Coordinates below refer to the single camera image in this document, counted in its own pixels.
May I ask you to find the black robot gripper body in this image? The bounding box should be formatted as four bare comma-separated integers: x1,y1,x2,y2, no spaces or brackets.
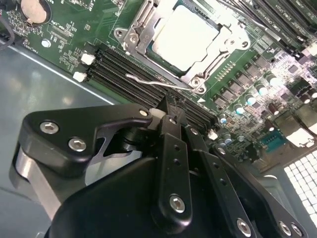
44,156,236,238

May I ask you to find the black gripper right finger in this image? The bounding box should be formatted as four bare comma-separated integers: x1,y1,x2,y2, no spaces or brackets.
170,99,310,238

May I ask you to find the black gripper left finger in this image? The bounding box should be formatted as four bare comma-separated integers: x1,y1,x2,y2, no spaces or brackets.
9,95,193,234

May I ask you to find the metal CPU socket cover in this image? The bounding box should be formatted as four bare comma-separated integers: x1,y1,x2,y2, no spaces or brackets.
122,0,250,86

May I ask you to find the silver CPU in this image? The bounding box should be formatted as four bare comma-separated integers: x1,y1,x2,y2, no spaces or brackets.
146,0,225,75

